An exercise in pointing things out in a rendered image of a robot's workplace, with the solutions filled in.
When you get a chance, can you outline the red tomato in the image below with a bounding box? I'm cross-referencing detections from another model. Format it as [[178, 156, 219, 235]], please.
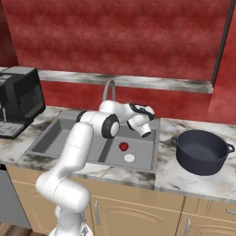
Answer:
[[118, 141, 129, 152]]

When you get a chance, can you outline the grey sink basin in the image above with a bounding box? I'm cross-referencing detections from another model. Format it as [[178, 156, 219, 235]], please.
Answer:
[[24, 108, 161, 172]]

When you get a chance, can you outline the beige cupboard door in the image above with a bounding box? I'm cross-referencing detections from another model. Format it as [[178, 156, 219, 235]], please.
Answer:
[[82, 179, 187, 236], [176, 213, 236, 236], [6, 165, 59, 236]]

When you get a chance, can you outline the beige drawer front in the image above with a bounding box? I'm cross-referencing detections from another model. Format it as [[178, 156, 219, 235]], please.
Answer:
[[183, 195, 236, 224]]

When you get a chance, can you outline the grey curved tap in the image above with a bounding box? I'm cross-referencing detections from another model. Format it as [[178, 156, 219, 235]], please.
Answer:
[[101, 78, 117, 102]]

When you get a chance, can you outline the dark grey window frame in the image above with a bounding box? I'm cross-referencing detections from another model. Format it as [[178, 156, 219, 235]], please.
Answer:
[[210, 0, 236, 88]]

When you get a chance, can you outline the dark grey cooking pot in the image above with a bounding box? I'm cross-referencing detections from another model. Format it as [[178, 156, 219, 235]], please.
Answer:
[[175, 129, 236, 177]]

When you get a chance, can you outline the grey dishwasher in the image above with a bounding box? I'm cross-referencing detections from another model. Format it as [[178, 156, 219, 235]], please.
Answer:
[[0, 163, 32, 230]]

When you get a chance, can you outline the black coffee machine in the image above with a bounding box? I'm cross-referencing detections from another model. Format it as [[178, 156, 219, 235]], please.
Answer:
[[0, 66, 47, 140]]

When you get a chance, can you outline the grey cupboard door handle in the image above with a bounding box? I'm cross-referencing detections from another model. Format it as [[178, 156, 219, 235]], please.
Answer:
[[183, 218, 192, 236], [93, 200, 101, 227]]

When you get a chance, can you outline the marble wall ledge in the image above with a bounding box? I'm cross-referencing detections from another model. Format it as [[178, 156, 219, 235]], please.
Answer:
[[37, 69, 215, 94]]

